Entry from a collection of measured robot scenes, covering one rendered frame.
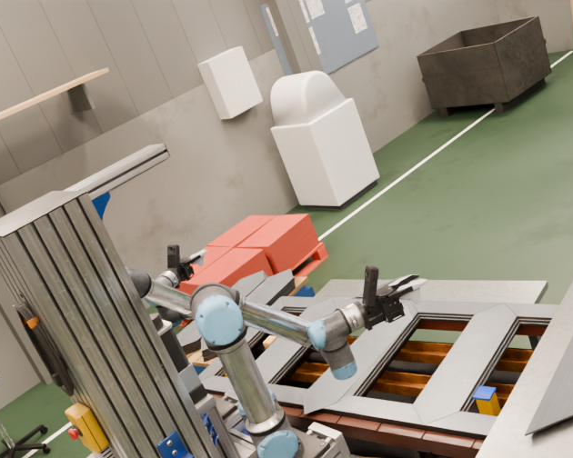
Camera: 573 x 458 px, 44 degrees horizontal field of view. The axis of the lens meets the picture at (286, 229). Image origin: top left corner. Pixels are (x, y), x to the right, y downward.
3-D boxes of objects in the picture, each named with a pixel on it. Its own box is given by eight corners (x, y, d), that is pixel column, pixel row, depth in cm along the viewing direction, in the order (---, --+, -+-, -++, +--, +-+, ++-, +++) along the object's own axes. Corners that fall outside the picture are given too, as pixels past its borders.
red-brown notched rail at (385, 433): (189, 399, 322) (184, 389, 320) (535, 462, 214) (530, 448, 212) (184, 405, 319) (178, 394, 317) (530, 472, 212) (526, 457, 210)
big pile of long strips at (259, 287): (256, 276, 416) (252, 268, 414) (307, 276, 390) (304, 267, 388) (165, 358, 364) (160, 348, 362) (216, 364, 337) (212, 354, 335)
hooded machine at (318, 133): (343, 181, 776) (301, 64, 730) (384, 181, 729) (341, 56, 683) (301, 210, 739) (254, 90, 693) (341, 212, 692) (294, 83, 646)
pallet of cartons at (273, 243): (227, 342, 530) (206, 293, 515) (169, 323, 600) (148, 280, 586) (338, 257, 596) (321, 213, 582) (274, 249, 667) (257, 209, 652)
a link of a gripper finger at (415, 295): (433, 294, 198) (402, 306, 199) (426, 275, 197) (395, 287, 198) (435, 298, 195) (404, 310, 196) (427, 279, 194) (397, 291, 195)
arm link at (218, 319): (292, 431, 210) (223, 276, 191) (307, 459, 196) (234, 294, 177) (256, 450, 208) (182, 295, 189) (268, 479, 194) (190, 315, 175)
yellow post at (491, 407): (495, 433, 244) (481, 390, 237) (508, 435, 240) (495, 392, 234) (489, 443, 240) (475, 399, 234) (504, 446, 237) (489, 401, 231)
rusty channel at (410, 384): (246, 363, 353) (242, 354, 351) (585, 403, 242) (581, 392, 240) (236, 373, 347) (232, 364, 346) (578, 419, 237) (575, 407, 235)
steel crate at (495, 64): (473, 91, 918) (457, 31, 890) (557, 80, 826) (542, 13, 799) (430, 120, 866) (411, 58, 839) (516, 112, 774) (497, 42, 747)
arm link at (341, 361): (349, 357, 208) (337, 326, 205) (363, 373, 198) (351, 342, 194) (326, 369, 207) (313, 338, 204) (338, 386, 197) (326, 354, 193)
